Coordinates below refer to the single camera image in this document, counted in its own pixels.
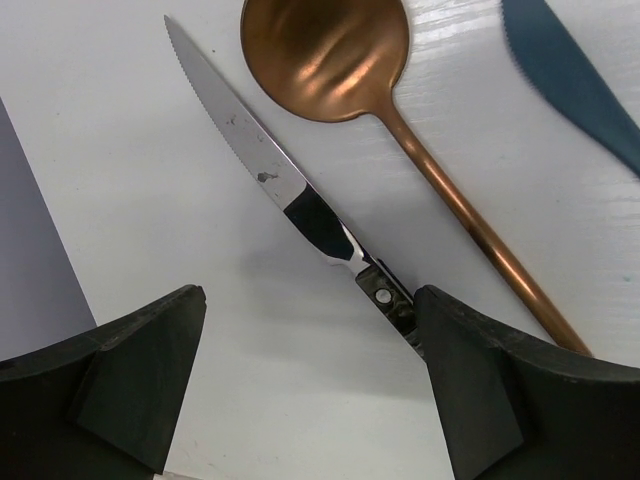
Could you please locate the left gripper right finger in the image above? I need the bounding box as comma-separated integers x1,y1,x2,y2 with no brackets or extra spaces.
415,286,639,479

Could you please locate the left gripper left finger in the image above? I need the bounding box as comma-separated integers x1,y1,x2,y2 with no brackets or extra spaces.
1,285,206,479

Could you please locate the steel knife dark handle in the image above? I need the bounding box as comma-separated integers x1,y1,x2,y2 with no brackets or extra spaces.
164,16,424,356

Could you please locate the copper spoon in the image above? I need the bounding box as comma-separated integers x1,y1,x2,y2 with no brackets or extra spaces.
240,0,591,355

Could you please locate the blue plastic knife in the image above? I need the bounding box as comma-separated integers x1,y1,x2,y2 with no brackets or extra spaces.
500,0,639,175

